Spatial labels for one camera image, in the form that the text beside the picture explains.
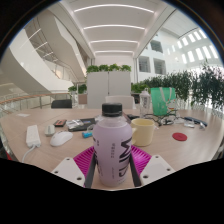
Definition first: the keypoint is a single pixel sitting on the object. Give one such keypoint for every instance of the green plant hedge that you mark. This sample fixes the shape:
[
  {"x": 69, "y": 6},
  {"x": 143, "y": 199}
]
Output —
[{"x": 196, "y": 85}]

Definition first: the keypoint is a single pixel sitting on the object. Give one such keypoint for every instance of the small black pouch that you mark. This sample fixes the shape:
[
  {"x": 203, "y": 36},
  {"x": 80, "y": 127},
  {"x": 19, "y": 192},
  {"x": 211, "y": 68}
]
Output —
[{"x": 133, "y": 116}]

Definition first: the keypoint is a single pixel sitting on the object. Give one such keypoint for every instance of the green plants atop cabinet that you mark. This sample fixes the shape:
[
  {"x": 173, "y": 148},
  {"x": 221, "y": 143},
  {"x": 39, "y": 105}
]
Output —
[{"x": 108, "y": 68}]

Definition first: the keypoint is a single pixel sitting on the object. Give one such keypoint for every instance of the small clear plastic packet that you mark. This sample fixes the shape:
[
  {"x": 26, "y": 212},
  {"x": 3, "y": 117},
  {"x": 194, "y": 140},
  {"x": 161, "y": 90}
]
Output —
[{"x": 189, "y": 124}]

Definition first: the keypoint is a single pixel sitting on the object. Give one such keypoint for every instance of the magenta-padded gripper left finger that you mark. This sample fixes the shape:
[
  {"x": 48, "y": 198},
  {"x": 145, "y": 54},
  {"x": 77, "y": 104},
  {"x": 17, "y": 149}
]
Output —
[{"x": 83, "y": 158}]

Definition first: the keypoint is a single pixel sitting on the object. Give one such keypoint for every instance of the white computer mouse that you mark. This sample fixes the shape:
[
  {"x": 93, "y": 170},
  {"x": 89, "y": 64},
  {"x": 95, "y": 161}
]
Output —
[{"x": 61, "y": 138}]

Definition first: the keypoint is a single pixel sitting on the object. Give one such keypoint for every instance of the small blue object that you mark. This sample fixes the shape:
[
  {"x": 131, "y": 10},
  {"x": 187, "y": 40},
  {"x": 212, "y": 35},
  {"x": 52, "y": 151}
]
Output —
[{"x": 87, "y": 134}]

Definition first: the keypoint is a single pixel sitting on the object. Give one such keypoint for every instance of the green tote bag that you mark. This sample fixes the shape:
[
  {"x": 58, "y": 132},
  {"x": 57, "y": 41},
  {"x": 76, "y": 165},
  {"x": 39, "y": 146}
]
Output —
[{"x": 161, "y": 101}]

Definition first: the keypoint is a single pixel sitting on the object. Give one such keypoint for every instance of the small grey white device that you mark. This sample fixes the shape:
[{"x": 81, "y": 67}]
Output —
[{"x": 50, "y": 130}]

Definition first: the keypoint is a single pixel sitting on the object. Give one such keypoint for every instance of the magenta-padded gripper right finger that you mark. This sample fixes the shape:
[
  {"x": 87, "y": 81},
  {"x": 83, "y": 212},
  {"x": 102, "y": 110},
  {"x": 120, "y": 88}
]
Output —
[{"x": 141, "y": 159}]

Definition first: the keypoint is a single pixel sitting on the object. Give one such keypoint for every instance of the pale yellow mug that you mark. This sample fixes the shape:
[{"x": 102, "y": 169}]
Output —
[{"x": 144, "y": 133}]

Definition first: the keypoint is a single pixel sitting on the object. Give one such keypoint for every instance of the white paper sheet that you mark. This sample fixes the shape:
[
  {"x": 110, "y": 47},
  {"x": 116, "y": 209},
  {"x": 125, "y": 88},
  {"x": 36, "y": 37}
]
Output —
[{"x": 23, "y": 115}]

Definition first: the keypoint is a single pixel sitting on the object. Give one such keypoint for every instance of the green plants in planter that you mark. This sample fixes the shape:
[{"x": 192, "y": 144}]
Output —
[{"x": 81, "y": 88}]

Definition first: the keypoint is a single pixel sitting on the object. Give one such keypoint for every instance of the white chair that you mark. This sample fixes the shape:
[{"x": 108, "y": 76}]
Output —
[{"x": 128, "y": 101}]

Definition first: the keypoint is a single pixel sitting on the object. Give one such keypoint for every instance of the white cabinet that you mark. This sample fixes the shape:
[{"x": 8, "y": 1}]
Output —
[{"x": 108, "y": 88}]

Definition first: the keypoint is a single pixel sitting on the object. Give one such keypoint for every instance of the purple drink bottle black cap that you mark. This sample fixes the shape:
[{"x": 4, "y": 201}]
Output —
[{"x": 111, "y": 146}]

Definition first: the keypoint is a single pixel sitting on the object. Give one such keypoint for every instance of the clear plastic water bottle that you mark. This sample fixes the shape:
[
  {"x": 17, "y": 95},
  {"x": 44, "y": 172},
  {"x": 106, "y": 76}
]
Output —
[{"x": 144, "y": 105}]

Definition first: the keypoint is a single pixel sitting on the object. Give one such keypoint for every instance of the flat round red coaster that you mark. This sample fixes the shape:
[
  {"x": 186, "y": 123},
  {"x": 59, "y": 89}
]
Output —
[{"x": 179, "y": 136}]

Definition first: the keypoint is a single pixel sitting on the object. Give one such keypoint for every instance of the white power strip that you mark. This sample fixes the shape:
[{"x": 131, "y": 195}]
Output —
[{"x": 33, "y": 135}]

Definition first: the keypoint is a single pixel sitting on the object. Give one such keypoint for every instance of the black chair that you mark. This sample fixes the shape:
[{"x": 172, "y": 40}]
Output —
[{"x": 61, "y": 104}]

